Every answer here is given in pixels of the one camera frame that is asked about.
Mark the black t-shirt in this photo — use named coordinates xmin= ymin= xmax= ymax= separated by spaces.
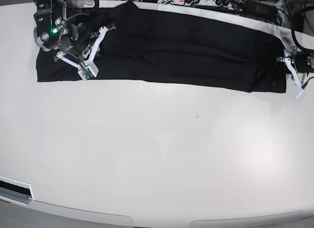
xmin=36 ymin=1 xmax=288 ymax=94

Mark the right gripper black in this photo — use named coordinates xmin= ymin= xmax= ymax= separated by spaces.
xmin=58 ymin=24 xmax=100 ymax=59

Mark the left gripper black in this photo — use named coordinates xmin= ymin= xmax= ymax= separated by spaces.
xmin=285 ymin=51 xmax=314 ymax=75

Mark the white power strip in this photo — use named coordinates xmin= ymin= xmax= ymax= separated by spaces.
xmin=157 ymin=0 xmax=244 ymax=11

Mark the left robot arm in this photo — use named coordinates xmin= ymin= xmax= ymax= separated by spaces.
xmin=285 ymin=0 xmax=314 ymax=76

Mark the black power supply box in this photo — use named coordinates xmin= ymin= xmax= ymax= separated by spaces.
xmin=244 ymin=0 xmax=278 ymax=18

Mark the white slotted box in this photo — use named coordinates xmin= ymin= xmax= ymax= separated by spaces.
xmin=0 ymin=176 xmax=35 ymax=206

